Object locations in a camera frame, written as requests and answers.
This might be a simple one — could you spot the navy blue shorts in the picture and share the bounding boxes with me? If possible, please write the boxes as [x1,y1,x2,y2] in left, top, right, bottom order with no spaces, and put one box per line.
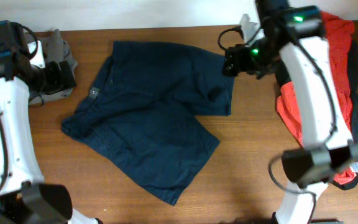
[62,40,234,205]

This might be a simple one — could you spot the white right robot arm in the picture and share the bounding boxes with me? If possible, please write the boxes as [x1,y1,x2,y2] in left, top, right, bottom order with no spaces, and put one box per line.
[223,0,358,224]

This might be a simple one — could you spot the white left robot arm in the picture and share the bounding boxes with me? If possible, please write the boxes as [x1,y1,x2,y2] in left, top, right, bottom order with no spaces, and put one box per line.
[0,21,98,223]

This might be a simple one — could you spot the folded grey shorts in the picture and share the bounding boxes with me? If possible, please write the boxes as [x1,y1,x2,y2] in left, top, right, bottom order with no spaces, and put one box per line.
[29,29,78,105]

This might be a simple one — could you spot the red t-shirt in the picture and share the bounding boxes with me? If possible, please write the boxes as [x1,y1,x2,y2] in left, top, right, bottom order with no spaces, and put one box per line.
[275,11,358,185]

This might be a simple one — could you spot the black garment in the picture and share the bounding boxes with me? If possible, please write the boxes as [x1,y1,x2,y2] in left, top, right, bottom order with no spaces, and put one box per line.
[275,40,358,142]

